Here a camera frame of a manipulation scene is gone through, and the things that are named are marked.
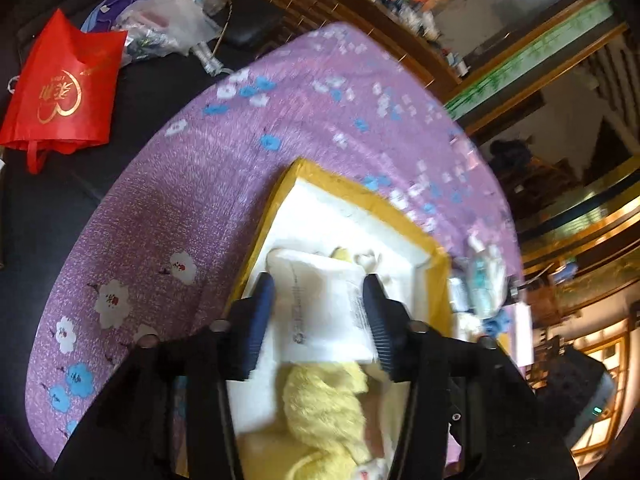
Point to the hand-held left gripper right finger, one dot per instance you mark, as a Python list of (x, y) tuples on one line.
[(376, 312)]

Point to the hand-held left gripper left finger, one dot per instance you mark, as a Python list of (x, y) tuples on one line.
[(257, 320)]

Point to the white soft packet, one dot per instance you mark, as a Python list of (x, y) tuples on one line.
[(320, 305)]

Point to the yellow-rimmed white foam box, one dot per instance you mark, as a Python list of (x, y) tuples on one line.
[(320, 185)]

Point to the purple floral tablecloth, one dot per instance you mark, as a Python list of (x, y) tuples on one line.
[(225, 160)]

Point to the black leather sofa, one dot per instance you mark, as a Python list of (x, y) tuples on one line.
[(45, 220)]

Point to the red shopping bag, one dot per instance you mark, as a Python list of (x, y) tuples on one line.
[(60, 90)]

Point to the clear plastic bag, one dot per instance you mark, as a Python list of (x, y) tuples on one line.
[(170, 20)]

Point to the purple printed bag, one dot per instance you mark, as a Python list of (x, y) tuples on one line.
[(107, 7)]

